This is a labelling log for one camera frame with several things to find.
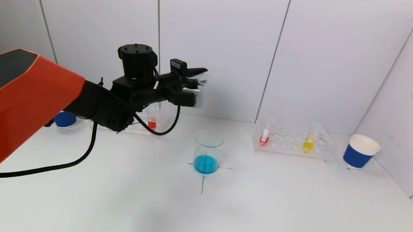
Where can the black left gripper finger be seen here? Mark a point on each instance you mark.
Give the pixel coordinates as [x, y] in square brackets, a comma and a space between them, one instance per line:
[196, 84]
[194, 72]

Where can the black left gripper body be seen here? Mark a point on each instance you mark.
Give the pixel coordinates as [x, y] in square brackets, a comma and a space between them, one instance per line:
[178, 67]

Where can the clear graduated plastic test tube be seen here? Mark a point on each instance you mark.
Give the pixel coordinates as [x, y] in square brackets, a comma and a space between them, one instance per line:
[202, 81]

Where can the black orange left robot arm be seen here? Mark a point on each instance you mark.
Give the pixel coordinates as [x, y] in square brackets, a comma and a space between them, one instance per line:
[12, 106]

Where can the test tube with red pigment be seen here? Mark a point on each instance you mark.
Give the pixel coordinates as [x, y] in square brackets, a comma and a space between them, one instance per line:
[152, 124]

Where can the clear acrylic test tube rack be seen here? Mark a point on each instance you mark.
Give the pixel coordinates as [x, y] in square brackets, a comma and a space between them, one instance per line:
[140, 131]
[286, 148]

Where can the clear glass beaker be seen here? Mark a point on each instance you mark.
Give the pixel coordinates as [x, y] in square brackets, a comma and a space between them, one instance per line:
[206, 164]

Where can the red pigment tube white label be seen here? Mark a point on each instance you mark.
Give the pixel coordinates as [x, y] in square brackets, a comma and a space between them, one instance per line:
[264, 139]

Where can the test tube with yellow pigment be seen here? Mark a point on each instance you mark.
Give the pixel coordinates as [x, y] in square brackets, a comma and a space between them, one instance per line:
[308, 145]

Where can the blue white paper cup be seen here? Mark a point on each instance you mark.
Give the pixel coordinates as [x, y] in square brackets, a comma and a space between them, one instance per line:
[65, 119]
[356, 156]

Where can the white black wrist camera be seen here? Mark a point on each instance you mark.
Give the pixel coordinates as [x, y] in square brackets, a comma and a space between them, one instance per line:
[178, 66]

